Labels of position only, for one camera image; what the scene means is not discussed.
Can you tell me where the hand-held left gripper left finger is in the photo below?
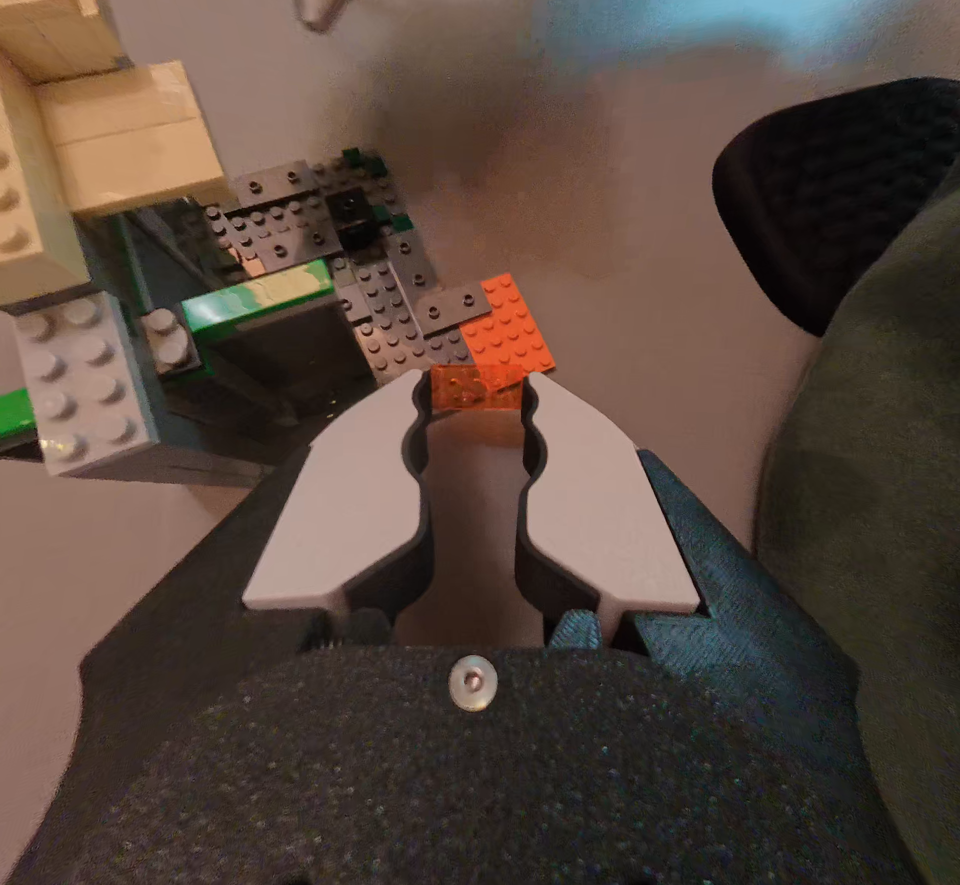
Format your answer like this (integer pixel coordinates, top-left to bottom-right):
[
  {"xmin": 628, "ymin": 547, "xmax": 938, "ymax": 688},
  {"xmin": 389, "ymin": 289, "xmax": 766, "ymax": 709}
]
[{"xmin": 242, "ymin": 367, "xmax": 438, "ymax": 618}]

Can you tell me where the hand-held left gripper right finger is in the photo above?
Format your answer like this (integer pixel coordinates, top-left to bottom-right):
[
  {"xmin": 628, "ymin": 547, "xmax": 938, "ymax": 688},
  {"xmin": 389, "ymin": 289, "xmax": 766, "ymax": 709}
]
[{"xmin": 516, "ymin": 371, "xmax": 703, "ymax": 618}]

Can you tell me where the translucent orange toy brick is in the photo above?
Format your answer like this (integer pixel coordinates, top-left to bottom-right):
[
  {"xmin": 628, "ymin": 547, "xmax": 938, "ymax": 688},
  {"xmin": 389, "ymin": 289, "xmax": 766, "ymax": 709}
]
[{"xmin": 430, "ymin": 363, "xmax": 528, "ymax": 415}]

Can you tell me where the toy brick building model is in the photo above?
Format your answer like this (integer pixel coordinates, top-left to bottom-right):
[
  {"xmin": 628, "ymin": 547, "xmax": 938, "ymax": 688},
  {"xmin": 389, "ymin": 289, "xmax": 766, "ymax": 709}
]
[{"xmin": 0, "ymin": 0, "xmax": 558, "ymax": 486}]

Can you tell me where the person's dark green clothing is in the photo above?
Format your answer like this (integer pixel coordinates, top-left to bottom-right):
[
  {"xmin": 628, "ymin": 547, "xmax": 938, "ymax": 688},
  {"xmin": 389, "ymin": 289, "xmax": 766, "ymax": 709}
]
[{"xmin": 756, "ymin": 165, "xmax": 960, "ymax": 885}]

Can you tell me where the black mesh office chair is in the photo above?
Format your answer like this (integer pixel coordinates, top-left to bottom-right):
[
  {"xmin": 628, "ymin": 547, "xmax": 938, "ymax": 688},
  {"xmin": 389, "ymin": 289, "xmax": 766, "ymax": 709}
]
[{"xmin": 712, "ymin": 78, "xmax": 960, "ymax": 337}]

